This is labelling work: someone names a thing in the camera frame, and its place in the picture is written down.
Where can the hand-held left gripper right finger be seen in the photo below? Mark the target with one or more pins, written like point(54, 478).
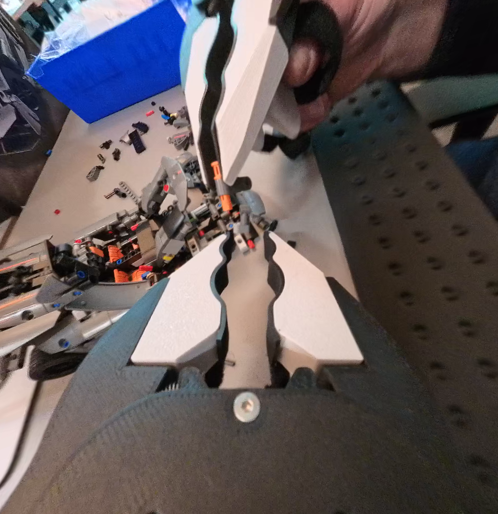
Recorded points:
point(313, 321)

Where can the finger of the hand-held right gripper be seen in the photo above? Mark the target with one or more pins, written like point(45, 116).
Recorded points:
point(194, 80)
point(253, 80)

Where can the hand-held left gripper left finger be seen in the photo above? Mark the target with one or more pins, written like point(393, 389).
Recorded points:
point(180, 321)

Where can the grey lego car model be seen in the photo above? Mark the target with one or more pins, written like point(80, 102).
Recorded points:
point(168, 229)

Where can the small orange lego piece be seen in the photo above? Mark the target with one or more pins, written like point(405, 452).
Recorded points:
point(224, 198)

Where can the person's right forearm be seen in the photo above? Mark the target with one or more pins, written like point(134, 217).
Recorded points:
point(474, 32)

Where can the pile of loose lego parts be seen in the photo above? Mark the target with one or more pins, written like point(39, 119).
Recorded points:
point(180, 136)

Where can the dark blue studded lego plate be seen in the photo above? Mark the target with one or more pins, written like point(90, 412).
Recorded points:
point(137, 140)

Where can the grey curved lego shell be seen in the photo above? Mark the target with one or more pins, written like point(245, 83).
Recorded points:
point(125, 137)

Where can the grey lego liftarm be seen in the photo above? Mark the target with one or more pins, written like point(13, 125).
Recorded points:
point(95, 172)

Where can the person's right hand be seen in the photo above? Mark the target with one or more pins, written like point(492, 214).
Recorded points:
point(385, 36)

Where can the bright blue object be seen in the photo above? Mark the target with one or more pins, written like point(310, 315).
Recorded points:
point(112, 72)

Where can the clear plastic bag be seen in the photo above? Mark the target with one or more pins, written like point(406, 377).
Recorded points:
point(92, 24)

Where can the dark perforated panel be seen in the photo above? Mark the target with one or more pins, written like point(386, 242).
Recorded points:
point(413, 241)

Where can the black cardboard box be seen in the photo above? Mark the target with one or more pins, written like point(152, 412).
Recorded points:
point(15, 120)

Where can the white rounded mat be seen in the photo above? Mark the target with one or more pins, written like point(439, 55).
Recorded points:
point(11, 421)

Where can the person's dark blue clothing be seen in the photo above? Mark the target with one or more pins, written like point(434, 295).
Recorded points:
point(486, 172)

